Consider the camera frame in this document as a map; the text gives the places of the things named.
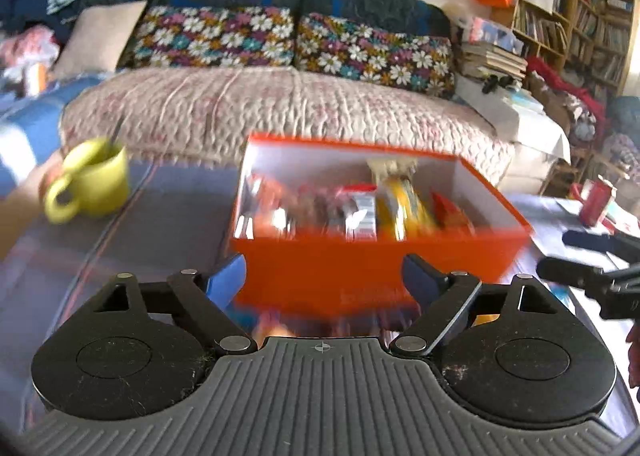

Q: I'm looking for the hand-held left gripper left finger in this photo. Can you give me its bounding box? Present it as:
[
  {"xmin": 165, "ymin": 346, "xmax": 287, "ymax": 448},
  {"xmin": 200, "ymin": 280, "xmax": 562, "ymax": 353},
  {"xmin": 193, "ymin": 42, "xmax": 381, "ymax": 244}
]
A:
[{"xmin": 92, "ymin": 252, "xmax": 260, "ymax": 356}]

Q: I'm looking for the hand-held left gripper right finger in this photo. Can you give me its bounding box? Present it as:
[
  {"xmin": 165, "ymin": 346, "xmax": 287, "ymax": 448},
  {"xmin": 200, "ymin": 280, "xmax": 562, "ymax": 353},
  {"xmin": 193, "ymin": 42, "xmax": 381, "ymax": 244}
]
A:
[{"xmin": 391, "ymin": 252, "xmax": 566, "ymax": 358}]

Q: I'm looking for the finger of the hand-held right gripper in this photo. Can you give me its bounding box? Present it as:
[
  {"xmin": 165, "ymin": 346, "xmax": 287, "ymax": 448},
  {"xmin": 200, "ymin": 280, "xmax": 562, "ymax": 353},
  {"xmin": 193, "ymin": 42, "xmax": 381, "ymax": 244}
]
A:
[
  {"xmin": 536, "ymin": 256, "xmax": 640, "ymax": 298},
  {"xmin": 561, "ymin": 230, "xmax": 640, "ymax": 258}
]

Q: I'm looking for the orange cardboard box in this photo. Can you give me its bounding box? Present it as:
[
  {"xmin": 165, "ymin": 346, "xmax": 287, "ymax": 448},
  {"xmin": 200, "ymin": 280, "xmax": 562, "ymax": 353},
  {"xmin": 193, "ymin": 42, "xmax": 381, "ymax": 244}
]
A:
[{"xmin": 229, "ymin": 133, "xmax": 532, "ymax": 312}]

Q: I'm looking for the pile of assorted snack packets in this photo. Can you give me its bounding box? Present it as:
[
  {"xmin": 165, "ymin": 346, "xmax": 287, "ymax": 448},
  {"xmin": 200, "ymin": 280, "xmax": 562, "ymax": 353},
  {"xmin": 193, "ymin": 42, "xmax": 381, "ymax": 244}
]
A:
[{"xmin": 240, "ymin": 159, "xmax": 476, "ymax": 242}]

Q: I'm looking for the blue plaid tablecloth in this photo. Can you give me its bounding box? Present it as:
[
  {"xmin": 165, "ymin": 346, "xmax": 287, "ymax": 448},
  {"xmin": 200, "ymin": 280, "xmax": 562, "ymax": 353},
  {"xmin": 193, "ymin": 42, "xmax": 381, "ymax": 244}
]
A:
[{"xmin": 0, "ymin": 156, "xmax": 640, "ymax": 437}]

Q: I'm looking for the white cloth covered side table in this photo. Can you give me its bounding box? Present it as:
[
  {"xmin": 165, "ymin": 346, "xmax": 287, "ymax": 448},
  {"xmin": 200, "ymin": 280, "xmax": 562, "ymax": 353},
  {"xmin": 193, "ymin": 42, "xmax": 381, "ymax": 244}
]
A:
[{"xmin": 452, "ymin": 76, "xmax": 571, "ymax": 172}]

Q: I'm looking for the red blanket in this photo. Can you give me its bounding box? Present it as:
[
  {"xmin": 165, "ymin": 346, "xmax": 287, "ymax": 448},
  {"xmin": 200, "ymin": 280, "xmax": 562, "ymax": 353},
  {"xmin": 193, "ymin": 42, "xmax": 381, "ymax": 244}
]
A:
[{"xmin": 525, "ymin": 56, "xmax": 608, "ymax": 137}]

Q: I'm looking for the yellow-green mug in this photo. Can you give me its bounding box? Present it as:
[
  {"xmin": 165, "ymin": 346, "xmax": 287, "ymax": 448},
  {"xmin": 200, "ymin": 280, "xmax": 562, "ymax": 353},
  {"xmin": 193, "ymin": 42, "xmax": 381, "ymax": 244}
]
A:
[{"xmin": 44, "ymin": 137, "xmax": 132, "ymax": 224}]

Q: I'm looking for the pink quilted sofa cover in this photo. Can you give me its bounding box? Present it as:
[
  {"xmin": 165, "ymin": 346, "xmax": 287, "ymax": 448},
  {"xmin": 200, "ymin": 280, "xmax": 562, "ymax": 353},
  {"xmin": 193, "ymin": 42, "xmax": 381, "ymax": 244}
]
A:
[{"xmin": 60, "ymin": 67, "xmax": 516, "ymax": 187}]

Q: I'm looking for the metal spoon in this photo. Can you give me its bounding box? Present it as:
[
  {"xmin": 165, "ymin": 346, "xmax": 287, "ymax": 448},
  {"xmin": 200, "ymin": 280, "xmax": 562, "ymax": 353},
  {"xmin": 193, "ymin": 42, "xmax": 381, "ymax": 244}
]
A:
[{"xmin": 107, "ymin": 114, "xmax": 126, "ymax": 147}]

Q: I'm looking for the stack of books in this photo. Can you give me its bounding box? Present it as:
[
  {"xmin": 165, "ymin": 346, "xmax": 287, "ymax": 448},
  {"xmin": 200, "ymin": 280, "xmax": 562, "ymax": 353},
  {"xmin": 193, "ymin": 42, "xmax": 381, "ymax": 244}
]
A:
[{"xmin": 459, "ymin": 39, "xmax": 528, "ymax": 82}]

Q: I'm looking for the floral sofa cushion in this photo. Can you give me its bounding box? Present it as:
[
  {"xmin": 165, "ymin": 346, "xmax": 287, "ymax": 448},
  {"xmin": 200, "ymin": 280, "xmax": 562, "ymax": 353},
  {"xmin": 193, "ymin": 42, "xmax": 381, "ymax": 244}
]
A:
[
  {"xmin": 295, "ymin": 12, "xmax": 457, "ymax": 98},
  {"xmin": 131, "ymin": 5, "xmax": 296, "ymax": 70}
]

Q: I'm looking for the blue and pink tissue box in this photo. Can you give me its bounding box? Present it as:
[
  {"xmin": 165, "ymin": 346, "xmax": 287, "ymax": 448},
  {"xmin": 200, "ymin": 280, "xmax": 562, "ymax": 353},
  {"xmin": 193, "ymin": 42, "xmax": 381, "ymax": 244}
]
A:
[{"xmin": 467, "ymin": 16, "xmax": 523, "ymax": 54}]

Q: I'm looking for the blue striped bedding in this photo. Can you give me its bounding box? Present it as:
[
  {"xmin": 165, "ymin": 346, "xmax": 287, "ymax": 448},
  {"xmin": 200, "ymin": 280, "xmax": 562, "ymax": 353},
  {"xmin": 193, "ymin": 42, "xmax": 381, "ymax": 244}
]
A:
[{"xmin": 0, "ymin": 74, "xmax": 108, "ymax": 197}]

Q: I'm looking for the beige pillow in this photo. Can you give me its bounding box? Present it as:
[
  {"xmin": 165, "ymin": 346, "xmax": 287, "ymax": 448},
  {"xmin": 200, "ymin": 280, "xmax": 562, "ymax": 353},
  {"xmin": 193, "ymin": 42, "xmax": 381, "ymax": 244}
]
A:
[{"xmin": 50, "ymin": 0, "xmax": 149, "ymax": 80}]

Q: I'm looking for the pile of clothes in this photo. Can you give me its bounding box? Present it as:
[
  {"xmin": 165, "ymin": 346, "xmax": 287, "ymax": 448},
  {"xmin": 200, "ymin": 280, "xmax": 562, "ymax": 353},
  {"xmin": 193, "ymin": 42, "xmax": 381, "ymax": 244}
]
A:
[{"xmin": 0, "ymin": 0, "xmax": 81, "ymax": 97}]

